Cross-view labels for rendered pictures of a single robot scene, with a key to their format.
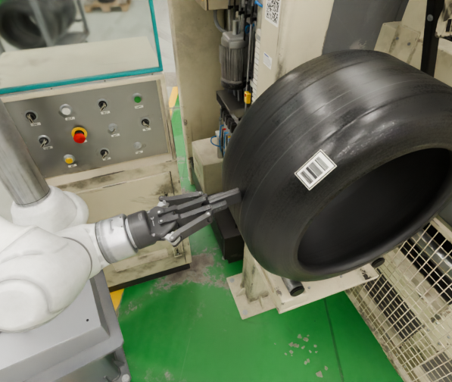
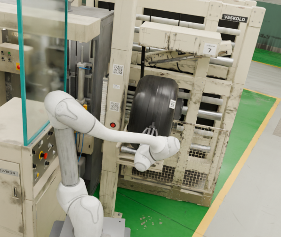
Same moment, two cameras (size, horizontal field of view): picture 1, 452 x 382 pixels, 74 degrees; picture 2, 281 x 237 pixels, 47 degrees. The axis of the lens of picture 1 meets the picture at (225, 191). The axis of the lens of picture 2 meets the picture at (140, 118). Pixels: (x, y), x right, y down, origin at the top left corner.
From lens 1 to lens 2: 1.88 m
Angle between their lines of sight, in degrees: 53
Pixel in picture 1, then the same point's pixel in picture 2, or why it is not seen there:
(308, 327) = (140, 213)
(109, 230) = not seen: hidden behind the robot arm
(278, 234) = (169, 126)
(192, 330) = not seen: outside the picture
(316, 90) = (156, 88)
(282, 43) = (125, 79)
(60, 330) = (118, 230)
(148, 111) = not seen: hidden behind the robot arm
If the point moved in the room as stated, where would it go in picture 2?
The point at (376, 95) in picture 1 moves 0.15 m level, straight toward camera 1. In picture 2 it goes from (169, 84) to (182, 92)
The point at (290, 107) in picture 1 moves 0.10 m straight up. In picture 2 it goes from (154, 94) to (156, 80)
